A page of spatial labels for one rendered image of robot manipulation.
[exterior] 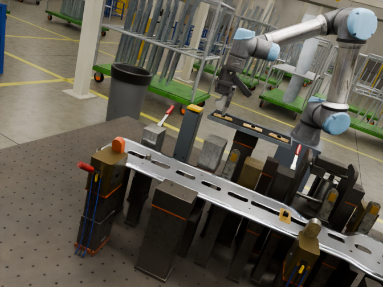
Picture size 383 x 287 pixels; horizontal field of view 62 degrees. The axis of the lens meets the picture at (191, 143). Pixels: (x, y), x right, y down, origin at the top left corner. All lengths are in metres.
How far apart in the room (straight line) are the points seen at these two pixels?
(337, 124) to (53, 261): 1.26
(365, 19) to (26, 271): 1.49
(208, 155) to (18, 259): 0.73
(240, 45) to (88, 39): 3.59
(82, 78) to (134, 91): 1.20
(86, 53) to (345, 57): 3.79
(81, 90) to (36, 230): 3.74
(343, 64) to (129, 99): 2.81
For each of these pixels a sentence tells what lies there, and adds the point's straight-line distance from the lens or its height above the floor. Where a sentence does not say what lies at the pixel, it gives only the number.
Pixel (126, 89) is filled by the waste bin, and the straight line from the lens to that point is 3.84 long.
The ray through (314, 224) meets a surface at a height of 1.10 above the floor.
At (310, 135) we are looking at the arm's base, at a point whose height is 1.15.
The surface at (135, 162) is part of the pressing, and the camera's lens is 1.16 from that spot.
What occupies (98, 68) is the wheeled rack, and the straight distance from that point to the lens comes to 5.69.
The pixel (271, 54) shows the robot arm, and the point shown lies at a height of 1.47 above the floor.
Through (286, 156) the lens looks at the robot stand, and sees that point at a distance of 1.70.
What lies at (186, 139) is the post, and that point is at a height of 1.01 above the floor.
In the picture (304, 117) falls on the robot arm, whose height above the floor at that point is 1.22.
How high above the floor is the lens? 1.54
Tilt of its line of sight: 22 degrees down
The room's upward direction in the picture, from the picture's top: 17 degrees clockwise
